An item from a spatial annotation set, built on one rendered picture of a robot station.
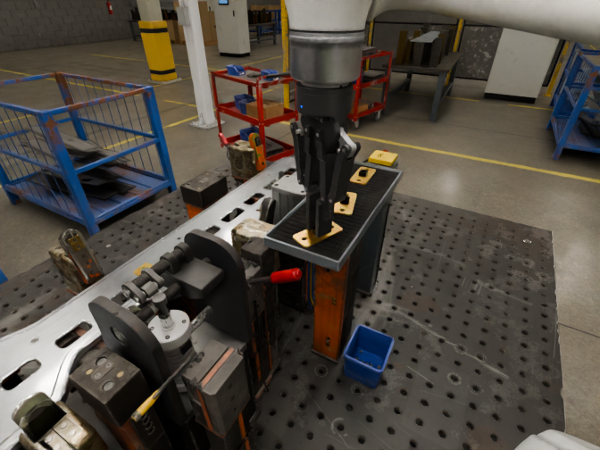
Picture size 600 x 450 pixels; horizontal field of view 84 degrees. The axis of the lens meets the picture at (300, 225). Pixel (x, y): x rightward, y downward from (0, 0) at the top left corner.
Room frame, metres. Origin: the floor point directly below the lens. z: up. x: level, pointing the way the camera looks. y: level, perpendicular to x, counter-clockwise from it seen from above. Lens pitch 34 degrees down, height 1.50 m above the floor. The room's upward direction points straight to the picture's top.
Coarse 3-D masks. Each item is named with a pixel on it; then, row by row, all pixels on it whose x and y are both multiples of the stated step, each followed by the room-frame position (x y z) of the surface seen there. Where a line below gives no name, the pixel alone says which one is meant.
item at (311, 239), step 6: (312, 228) 0.46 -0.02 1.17; (336, 228) 0.47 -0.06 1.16; (300, 234) 0.46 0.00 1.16; (306, 234) 0.46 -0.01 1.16; (312, 234) 0.46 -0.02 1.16; (330, 234) 0.46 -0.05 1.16; (300, 240) 0.44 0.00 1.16; (306, 240) 0.44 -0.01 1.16; (312, 240) 0.44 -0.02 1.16; (318, 240) 0.44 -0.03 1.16; (306, 246) 0.42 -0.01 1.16
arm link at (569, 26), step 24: (384, 0) 0.57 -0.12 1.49; (408, 0) 0.57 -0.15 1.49; (432, 0) 0.56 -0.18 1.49; (456, 0) 0.54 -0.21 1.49; (480, 0) 0.51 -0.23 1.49; (504, 0) 0.49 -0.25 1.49; (528, 0) 0.48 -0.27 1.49; (552, 0) 0.46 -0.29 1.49; (576, 0) 0.44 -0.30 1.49; (504, 24) 0.50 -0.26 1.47; (528, 24) 0.48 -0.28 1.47; (552, 24) 0.46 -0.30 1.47; (576, 24) 0.44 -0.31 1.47
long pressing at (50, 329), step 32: (288, 160) 1.14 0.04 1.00; (256, 192) 0.90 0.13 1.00; (192, 224) 0.72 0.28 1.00; (224, 224) 0.72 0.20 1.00; (96, 288) 0.49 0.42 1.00; (64, 320) 0.41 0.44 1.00; (0, 352) 0.34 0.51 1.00; (32, 352) 0.34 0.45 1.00; (64, 352) 0.34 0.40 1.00; (0, 384) 0.29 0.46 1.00; (32, 384) 0.29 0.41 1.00; (64, 384) 0.28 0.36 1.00; (0, 416) 0.24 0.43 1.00; (0, 448) 0.20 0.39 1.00
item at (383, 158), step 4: (376, 152) 0.82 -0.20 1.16; (380, 152) 0.82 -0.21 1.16; (384, 152) 0.82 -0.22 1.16; (372, 156) 0.79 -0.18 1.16; (376, 156) 0.79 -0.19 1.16; (380, 156) 0.79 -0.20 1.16; (384, 156) 0.79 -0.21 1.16; (388, 156) 0.79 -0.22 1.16; (392, 156) 0.79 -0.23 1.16; (396, 156) 0.80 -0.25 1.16; (372, 160) 0.78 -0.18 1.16; (376, 160) 0.78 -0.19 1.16; (380, 160) 0.77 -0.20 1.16; (384, 160) 0.77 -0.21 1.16; (388, 160) 0.77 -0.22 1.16; (392, 160) 0.77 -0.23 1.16; (380, 164) 0.79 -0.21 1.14; (384, 164) 0.77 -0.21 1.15; (388, 164) 0.76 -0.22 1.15
